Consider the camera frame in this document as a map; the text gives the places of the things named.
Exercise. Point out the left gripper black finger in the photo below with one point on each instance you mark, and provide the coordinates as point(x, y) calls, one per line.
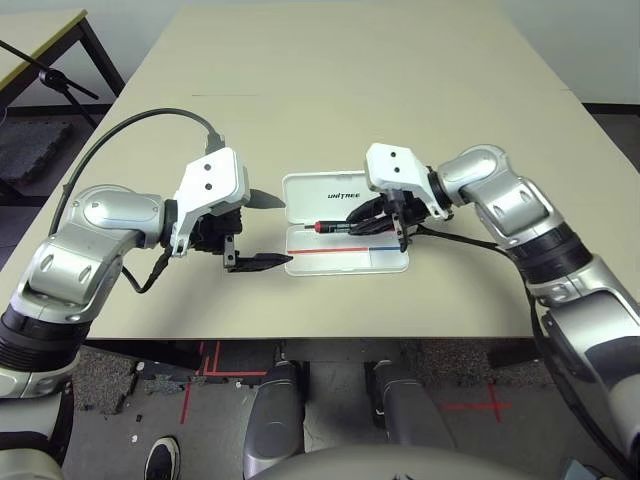
point(265, 200)
point(260, 262)

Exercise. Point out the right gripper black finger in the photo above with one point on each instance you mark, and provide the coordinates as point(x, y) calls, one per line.
point(367, 210)
point(375, 227)

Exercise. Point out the black marker with red cap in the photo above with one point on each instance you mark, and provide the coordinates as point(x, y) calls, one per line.
point(332, 227)

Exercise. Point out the white Unitree pencil case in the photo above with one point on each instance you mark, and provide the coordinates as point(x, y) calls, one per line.
point(325, 262)

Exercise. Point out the grey robot leg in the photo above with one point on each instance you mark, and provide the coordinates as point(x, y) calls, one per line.
point(405, 410)
point(272, 425)

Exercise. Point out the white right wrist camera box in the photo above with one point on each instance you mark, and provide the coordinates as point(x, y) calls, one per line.
point(395, 165)

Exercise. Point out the side table with black frame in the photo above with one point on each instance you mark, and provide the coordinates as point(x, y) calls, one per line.
point(35, 35)

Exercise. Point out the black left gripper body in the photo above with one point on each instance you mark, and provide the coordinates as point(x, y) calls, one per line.
point(215, 232)

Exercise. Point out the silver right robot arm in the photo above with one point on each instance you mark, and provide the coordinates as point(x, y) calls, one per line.
point(500, 175)

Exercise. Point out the beige robot torso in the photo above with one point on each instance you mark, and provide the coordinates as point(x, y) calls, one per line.
point(400, 467)

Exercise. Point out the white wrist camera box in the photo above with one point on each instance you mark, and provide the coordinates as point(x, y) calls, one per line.
point(210, 175)
point(395, 165)

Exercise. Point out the blue grey floor object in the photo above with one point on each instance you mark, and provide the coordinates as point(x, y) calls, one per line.
point(582, 471)

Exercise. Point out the black tripod stand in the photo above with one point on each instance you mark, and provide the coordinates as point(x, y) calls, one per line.
point(50, 77)

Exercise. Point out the black and white shoe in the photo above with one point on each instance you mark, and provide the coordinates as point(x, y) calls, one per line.
point(162, 460)

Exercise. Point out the dark foam floor mat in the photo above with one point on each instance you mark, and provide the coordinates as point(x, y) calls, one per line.
point(30, 150)

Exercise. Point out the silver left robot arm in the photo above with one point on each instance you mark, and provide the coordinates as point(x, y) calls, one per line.
point(100, 220)

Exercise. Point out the grey robot right leg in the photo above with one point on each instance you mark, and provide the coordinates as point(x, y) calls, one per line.
point(405, 410)

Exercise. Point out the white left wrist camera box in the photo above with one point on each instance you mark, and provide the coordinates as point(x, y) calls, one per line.
point(210, 175)

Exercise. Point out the grey robot left leg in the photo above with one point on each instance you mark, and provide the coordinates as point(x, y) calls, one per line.
point(272, 425)

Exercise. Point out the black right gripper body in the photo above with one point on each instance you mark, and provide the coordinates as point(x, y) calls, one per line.
point(412, 210)

